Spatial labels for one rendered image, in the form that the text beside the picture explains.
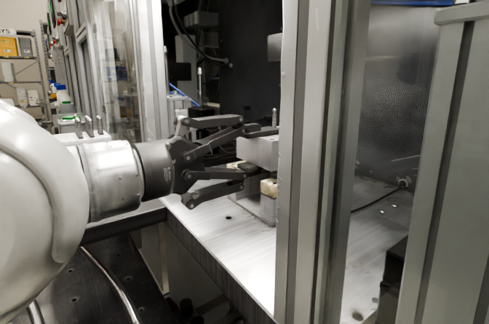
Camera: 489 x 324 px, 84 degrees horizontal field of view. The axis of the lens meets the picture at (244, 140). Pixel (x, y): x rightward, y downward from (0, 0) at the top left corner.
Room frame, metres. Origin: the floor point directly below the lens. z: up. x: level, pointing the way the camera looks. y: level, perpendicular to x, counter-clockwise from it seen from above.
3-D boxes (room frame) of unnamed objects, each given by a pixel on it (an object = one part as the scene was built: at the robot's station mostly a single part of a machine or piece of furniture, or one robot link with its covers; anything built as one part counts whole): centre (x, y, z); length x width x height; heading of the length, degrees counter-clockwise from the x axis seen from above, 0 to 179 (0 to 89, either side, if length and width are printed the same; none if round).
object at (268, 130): (0.44, -0.02, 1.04); 0.07 x 0.03 x 0.01; 126
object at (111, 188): (0.31, 0.16, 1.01); 0.09 x 0.06 x 0.09; 36
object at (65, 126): (0.69, 0.43, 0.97); 0.08 x 0.08 x 0.12; 35
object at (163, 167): (0.35, 0.10, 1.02); 0.09 x 0.07 x 0.08; 126
